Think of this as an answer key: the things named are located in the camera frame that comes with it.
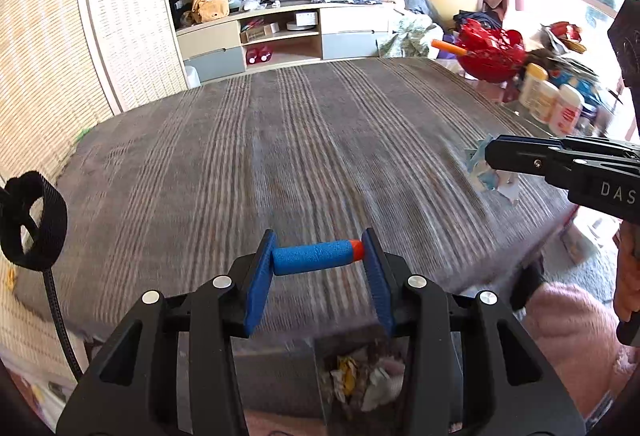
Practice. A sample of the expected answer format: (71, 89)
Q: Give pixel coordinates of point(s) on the brown plaid table cloth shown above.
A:
(166, 196)

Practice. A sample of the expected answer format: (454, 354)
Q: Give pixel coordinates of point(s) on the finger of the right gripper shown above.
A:
(521, 155)

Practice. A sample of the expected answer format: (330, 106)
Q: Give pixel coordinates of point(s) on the trash bin with rubbish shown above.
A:
(360, 383)

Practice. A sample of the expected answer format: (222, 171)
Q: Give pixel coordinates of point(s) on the orange handle stick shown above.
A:
(447, 47)

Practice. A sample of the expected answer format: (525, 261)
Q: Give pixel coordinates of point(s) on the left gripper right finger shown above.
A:
(472, 343)

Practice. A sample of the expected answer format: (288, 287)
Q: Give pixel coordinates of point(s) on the blue foam dart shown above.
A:
(316, 257)

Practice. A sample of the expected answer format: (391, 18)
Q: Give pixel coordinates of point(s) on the red plastic basket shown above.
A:
(492, 55)

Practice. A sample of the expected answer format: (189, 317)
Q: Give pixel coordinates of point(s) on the silver foil wrapper pile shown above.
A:
(484, 178)

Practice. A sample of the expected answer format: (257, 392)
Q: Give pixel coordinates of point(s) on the yellow plush toy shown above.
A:
(209, 10)

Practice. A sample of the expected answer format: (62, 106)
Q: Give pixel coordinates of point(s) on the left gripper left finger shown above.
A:
(130, 388)

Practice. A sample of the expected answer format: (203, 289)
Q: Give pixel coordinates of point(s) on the beige grey TV cabinet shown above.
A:
(298, 35)

